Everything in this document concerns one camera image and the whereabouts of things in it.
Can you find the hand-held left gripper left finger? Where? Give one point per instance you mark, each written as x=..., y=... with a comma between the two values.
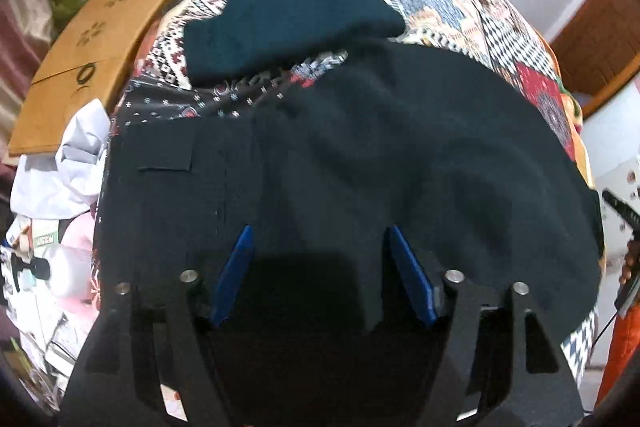
x=234, y=274

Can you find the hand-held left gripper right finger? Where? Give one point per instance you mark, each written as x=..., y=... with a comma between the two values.
x=411, y=274

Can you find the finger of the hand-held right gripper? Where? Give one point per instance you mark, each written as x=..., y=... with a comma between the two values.
x=622, y=209

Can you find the dark pants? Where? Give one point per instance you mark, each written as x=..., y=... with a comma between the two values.
x=350, y=157

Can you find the person's right hand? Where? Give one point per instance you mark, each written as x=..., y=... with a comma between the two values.
x=629, y=259

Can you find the person's orange trouser leg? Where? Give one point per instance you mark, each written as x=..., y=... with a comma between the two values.
x=620, y=357

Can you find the pink cloth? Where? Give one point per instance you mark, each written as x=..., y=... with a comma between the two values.
x=75, y=234

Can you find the wooden door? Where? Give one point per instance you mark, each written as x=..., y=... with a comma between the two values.
x=600, y=37

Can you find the white plastic bottle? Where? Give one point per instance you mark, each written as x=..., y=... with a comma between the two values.
x=57, y=269

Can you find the white cloth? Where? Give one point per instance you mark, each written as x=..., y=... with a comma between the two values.
x=62, y=167

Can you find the brown cardboard box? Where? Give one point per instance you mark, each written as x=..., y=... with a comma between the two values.
x=95, y=57

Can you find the folded dark teal garment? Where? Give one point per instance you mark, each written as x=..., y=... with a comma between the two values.
x=285, y=12

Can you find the dusky red curtain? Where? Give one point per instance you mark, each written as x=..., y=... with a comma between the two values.
x=17, y=32

